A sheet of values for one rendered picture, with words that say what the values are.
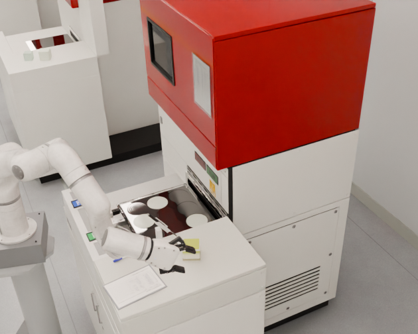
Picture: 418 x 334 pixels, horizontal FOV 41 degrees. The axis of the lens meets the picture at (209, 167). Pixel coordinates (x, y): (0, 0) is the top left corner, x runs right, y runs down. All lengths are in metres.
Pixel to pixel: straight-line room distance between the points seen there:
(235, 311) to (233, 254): 0.24
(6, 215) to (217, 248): 0.92
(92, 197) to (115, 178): 2.58
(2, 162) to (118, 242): 0.64
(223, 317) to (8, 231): 1.01
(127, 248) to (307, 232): 1.22
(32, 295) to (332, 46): 1.79
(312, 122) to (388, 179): 1.54
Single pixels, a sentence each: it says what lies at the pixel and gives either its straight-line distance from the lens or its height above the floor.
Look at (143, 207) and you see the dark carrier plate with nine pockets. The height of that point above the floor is 0.90.
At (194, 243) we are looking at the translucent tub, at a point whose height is 1.03.
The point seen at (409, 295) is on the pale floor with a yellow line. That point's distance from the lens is 3.65.
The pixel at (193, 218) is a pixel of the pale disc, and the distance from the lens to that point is 2.63.
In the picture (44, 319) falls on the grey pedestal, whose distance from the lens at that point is 2.99.
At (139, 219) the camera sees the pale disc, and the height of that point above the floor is 0.90.
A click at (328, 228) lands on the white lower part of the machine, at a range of 2.98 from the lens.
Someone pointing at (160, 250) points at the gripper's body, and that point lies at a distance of 1.97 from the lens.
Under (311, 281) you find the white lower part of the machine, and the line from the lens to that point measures 3.19.
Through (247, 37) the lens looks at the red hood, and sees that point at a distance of 2.15.
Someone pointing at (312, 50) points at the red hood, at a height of 1.67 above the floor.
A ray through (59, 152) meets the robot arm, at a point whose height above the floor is 1.55.
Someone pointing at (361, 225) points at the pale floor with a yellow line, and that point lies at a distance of 4.06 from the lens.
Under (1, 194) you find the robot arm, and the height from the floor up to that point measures 1.17.
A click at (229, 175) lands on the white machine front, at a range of 2.40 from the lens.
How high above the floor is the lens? 2.57
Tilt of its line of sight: 34 degrees down
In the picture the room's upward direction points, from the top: 2 degrees counter-clockwise
